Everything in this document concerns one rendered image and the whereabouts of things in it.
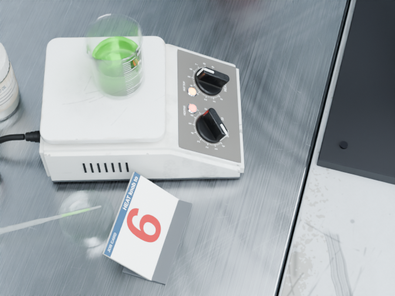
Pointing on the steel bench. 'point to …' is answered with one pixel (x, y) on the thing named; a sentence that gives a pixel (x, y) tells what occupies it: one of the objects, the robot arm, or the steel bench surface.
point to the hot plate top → (81, 135)
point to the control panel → (228, 111)
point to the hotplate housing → (140, 149)
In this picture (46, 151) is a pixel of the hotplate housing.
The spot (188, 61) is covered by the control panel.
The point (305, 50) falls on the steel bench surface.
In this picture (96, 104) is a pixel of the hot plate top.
